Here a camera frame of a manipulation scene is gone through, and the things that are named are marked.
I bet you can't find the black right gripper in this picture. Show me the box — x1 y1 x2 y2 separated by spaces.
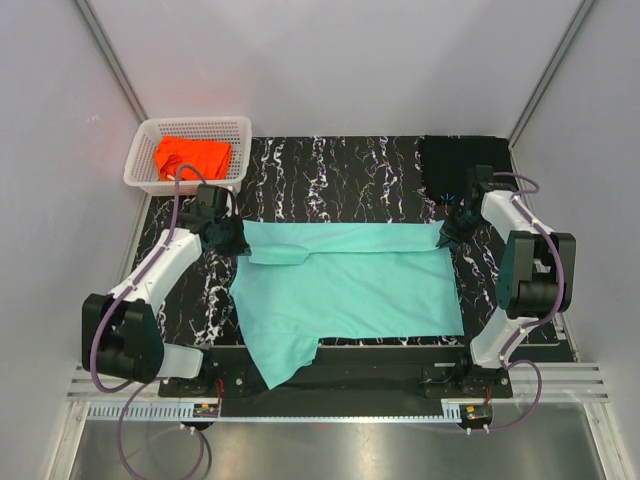
437 200 485 249

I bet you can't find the teal t shirt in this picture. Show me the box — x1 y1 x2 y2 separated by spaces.
230 221 464 389

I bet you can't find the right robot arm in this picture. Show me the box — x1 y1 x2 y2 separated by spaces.
437 190 576 397

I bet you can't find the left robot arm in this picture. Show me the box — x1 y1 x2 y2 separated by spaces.
81 217 250 396

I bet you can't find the folded black t shirt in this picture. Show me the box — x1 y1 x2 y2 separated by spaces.
418 135 512 205

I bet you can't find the orange t shirt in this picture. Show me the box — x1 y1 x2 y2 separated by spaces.
153 136 232 181

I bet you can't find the white plastic basket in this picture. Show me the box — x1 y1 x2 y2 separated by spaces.
123 116 252 196

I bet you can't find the left controller board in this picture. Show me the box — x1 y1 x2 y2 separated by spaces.
193 403 220 418

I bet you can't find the controller board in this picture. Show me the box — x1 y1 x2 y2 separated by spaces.
193 403 220 418
462 404 493 424

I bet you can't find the right controller board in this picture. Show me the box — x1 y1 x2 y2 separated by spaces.
462 404 493 424

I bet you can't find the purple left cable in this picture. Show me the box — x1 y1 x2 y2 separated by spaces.
89 163 214 480

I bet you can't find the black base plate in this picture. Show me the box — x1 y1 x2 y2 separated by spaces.
159 345 513 411

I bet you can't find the white slotted cable duct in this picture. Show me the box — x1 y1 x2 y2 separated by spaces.
88 399 461 424

